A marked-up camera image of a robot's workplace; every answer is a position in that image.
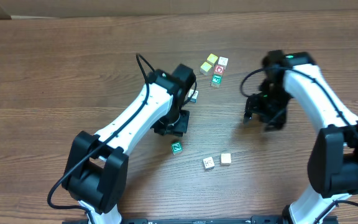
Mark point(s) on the white block blue side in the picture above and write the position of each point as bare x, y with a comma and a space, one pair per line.
192, 95

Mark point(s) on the white block blue H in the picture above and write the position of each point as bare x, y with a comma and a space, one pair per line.
208, 163

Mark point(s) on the green picture block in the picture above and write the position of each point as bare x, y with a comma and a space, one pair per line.
216, 80

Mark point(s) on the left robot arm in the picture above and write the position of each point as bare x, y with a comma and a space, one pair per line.
96, 170

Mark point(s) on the yellow block lower left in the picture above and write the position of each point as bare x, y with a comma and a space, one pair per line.
206, 68

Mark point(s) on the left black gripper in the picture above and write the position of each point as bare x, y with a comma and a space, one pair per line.
176, 126

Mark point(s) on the red circle block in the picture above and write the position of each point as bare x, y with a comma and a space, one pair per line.
218, 70

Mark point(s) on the yellow block upper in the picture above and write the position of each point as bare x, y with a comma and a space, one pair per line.
212, 59

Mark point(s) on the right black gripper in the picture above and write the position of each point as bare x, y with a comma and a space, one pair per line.
262, 110

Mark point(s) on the red M block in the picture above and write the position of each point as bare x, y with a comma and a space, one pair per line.
176, 147

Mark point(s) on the white block top right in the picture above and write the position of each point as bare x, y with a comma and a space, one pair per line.
223, 61

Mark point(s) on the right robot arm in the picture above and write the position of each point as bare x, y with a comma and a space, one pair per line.
333, 164

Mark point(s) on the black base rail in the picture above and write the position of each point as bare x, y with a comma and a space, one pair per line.
197, 221

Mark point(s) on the yellow plain wooden block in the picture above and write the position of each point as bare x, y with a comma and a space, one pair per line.
226, 159

